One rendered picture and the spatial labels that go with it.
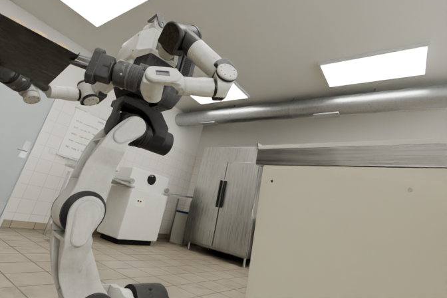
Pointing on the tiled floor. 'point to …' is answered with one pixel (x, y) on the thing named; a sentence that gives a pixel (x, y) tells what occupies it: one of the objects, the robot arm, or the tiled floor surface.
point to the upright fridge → (225, 201)
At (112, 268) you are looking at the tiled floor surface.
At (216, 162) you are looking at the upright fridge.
